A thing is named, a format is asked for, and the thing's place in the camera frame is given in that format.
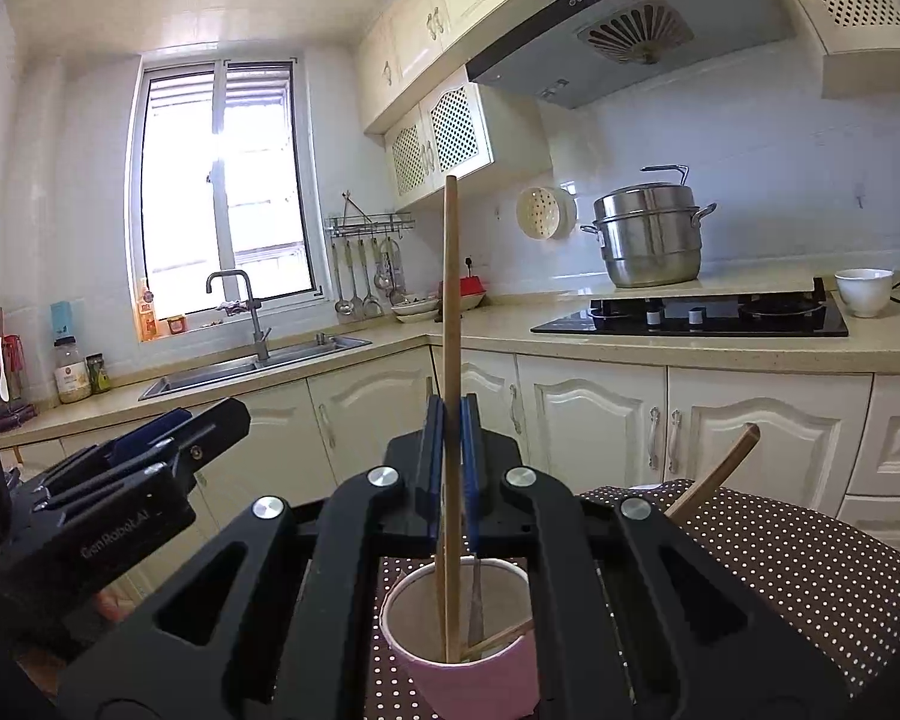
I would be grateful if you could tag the white bowl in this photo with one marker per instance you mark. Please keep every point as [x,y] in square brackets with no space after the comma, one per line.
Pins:
[862,296]

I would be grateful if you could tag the metal utensil rack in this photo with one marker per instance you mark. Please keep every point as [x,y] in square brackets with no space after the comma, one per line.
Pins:
[367,223]

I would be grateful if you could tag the small brown jar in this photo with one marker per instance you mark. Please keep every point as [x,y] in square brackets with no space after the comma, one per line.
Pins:
[177,325]

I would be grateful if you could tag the cream lattice door cabinet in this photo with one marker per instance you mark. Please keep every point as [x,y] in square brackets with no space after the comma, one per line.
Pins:
[450,127]

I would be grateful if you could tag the cream wall cabinets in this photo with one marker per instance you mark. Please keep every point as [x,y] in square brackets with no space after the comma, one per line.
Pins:
[412,30]

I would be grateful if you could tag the dark utensil holder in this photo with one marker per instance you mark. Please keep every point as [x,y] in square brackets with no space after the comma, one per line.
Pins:
[16,414]

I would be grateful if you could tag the glass jar white label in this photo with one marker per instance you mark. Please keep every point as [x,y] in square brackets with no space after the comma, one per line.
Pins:
[72,379]

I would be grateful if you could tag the steel steamer pot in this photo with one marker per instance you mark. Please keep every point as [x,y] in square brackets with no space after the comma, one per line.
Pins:
[649,240]

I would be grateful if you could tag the red bowl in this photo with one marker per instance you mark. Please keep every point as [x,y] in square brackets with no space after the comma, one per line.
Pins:
[474,286]

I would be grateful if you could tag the cream plastic colander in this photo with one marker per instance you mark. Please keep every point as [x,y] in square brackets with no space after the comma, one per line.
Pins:
[544,211]

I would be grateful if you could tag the hanging metal spoon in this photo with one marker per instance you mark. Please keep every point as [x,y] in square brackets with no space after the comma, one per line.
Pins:
[356,306]

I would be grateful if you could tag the hanging metal skimmer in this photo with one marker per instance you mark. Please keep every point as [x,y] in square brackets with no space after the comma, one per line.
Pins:
[390,277]

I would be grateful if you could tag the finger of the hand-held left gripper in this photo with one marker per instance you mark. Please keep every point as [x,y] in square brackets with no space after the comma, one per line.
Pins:
[139,478]
[217,420]

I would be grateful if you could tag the brown polka dot tablecloth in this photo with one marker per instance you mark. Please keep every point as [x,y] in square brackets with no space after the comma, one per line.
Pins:
[757,577]

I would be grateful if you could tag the wooden chopstick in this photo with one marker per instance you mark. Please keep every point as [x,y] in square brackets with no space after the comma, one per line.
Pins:
[712,469]
[451,277]

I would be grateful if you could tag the cream lattice hood surround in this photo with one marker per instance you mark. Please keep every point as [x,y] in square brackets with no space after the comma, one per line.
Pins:
[855,64]

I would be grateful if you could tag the black gas stove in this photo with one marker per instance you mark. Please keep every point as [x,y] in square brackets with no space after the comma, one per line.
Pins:
[720,324]

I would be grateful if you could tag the pink cup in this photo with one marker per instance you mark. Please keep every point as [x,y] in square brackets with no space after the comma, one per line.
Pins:
[450,690]

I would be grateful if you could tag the metal faucet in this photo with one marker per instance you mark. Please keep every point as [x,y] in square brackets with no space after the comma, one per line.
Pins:
[257,330]

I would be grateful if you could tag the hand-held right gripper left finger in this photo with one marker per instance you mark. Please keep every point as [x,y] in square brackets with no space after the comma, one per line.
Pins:
[433,480]

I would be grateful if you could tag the grey range hood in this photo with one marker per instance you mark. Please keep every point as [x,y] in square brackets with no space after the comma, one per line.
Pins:
[540,52]

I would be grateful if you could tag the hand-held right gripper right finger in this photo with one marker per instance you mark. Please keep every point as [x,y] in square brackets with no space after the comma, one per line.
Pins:
[472,480]

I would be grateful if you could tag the steel sink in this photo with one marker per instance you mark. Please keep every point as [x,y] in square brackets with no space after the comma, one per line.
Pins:
[210,376]

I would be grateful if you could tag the grey metal utensil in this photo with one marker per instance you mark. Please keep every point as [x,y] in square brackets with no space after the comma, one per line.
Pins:
[477,600]

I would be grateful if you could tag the white dish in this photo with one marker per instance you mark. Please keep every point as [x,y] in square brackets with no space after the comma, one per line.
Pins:
[414,309]

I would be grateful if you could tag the cream base cabinets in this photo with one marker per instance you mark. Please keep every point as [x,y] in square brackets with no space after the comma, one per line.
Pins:
[592,427]

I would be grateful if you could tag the small green lid jar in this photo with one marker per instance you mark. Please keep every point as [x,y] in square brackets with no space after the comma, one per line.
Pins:
[99,376]

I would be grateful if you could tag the hanging metal ladle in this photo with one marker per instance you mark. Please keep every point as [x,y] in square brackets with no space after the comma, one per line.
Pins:
[342,307]

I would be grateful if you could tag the window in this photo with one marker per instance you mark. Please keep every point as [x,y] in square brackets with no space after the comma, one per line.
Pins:
[187,240]

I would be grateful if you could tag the orange bottle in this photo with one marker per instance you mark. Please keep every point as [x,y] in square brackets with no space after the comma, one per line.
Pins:
[148,315]

